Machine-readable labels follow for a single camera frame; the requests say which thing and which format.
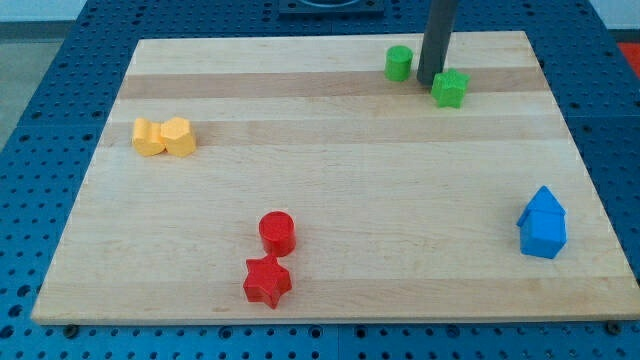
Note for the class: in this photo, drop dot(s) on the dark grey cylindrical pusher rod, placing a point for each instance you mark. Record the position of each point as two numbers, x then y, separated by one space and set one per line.
439 26

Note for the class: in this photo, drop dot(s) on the green star block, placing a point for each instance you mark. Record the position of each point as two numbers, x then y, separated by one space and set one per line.
449 88

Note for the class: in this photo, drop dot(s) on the red star block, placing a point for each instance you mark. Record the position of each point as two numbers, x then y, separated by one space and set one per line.
266 280

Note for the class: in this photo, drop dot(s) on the green cylinder block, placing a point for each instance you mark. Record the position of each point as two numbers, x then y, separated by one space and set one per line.
398 63

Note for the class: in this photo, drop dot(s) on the light wooden board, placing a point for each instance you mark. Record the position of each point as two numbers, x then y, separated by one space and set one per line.
404 211

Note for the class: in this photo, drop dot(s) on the blue triangle block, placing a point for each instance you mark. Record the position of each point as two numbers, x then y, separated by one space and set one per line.
543 201

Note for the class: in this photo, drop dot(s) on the blue cube block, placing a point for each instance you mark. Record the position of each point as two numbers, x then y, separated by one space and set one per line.
542 234

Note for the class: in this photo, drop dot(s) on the red cylinder block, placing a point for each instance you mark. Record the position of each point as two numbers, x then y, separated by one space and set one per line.
277 232

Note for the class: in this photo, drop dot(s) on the yellow hexagon block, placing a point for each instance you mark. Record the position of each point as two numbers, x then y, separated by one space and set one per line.
178 136

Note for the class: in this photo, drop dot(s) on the yellow heart block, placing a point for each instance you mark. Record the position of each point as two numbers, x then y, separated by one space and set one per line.
146 137

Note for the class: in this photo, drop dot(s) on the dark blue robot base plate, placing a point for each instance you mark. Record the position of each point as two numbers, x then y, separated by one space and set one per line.
289 8

